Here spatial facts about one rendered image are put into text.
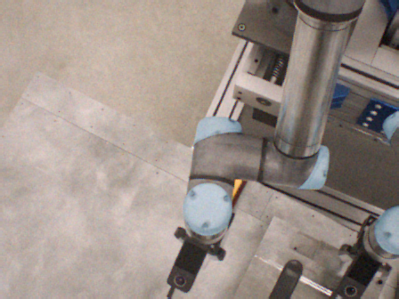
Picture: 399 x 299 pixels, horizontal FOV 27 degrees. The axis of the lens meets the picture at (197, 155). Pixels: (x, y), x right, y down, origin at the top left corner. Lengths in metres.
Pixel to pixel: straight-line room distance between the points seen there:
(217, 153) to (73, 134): 0.60
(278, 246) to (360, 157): 0.84
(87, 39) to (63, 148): 1.00
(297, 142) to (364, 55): 0.53
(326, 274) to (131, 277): 0.41
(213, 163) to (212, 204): 0.07
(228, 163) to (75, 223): 0.57
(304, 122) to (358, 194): 1.22
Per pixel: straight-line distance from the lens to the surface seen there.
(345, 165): 2.47
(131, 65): 2.75
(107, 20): 2.82
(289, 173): 1.33
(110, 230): 1.80
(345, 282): 1.55
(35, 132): 1.87
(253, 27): 1.67
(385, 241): 1.37
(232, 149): 1.33
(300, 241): 1.74
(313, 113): 1.25
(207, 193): 1.29
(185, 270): 1.48
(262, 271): 1.69
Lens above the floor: 2.56
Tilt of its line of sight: 75 degrees down
